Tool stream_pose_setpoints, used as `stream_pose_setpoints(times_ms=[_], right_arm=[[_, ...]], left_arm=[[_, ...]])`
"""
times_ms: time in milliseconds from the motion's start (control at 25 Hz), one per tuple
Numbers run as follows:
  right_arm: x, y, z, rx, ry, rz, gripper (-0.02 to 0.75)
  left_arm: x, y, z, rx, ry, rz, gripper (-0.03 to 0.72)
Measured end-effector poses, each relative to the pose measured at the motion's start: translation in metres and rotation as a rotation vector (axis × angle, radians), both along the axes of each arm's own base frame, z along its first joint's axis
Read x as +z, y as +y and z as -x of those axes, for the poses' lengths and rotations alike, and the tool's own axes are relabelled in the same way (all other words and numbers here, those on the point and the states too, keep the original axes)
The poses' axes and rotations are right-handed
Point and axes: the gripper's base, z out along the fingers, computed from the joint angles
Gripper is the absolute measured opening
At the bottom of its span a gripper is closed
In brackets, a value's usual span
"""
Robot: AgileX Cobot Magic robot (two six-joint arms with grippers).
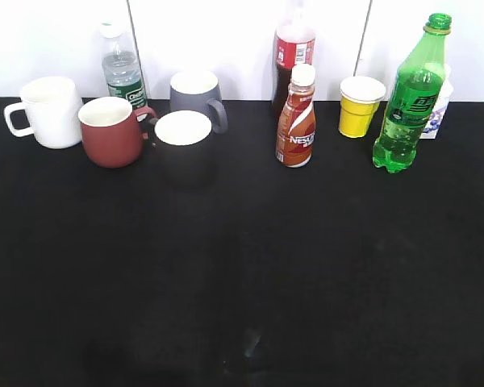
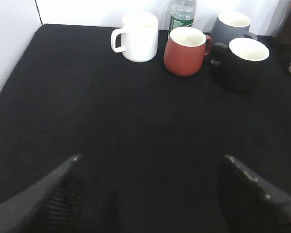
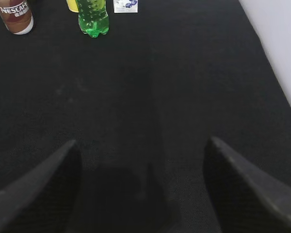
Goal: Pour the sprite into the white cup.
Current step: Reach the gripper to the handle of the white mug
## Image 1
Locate grey ceramic mug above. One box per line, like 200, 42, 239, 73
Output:
169, 70, 228, 134

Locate clear water bottle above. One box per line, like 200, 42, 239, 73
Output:
99, 21, 148, 110

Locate red ceramic mug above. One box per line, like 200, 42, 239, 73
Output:
78, 97, 157, 169

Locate cola bottle red label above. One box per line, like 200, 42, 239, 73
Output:
272, 1, 315, 119

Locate green soda bottle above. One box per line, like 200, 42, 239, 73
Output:
373, 13, 452, 173

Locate black ceramic mug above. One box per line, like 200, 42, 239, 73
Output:
152, 110, 215, 188

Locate brown Nescafe coffee bottle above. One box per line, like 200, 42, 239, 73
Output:
275, 64, 316, 168

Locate white ceramic mug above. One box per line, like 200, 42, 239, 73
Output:
3, 76, 83, 149

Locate yellow paper cup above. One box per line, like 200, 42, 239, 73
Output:
339, 76, 386, 138

